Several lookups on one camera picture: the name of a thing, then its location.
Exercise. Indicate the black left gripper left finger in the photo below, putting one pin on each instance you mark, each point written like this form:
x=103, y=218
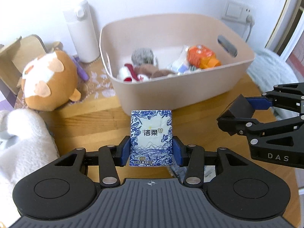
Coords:
x=110, y=157

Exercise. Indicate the brown plush toy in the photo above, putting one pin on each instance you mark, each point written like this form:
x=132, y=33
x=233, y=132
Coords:
x=152, y=71

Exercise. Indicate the clear plastic packet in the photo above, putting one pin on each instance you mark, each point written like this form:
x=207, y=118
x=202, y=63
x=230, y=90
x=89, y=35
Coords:
x=181, y=64

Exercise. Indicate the white wall socket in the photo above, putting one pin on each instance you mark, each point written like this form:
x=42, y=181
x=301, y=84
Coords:
x=236, y=12

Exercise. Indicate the blue white tissue pack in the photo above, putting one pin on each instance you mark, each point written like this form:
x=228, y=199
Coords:
x=151, y=137

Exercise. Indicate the wooden phone stand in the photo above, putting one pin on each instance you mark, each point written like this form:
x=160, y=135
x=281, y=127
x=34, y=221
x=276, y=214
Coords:
x=15, y=56

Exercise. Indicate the orange plastic bottle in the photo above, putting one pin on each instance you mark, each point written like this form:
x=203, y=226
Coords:
x=202, y=57

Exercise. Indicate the red white plush toy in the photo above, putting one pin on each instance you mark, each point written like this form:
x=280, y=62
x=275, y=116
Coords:
x=127, y=74

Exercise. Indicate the white thermos bottle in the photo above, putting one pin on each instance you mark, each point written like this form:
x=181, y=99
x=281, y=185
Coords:
x=81, y=28

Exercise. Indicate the green plaid scrunchie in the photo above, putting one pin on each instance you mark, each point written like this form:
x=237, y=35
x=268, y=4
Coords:
x=193, y=68

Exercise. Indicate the purple pen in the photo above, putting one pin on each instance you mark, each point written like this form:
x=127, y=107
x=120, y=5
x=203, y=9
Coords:
x=80, y=71

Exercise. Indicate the small black box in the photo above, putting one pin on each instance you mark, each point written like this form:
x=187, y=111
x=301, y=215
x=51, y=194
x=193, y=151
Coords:
x=239, y=108

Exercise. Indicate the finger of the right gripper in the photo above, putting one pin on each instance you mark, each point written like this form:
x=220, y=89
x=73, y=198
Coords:
x=284, y=96
x=244, y=125

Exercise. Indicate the orange white plush toy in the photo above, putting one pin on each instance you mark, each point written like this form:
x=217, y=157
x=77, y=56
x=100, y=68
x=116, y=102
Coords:
x=50, y=81

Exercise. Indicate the small wooden figurine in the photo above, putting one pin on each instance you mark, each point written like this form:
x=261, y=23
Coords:
x=55, y=46

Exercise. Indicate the beige plastic storage bin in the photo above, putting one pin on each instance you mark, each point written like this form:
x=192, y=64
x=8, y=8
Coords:
x=169, y=37

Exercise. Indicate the white fluffy blanket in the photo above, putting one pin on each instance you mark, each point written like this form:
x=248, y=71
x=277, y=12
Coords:
x=26, y=146

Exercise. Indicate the grey furry toy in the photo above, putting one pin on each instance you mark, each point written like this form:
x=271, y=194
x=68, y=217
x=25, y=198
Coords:
x=144, y=56

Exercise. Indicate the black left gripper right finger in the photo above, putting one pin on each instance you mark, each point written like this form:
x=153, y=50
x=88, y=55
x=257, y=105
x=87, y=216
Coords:
x=191, y=156

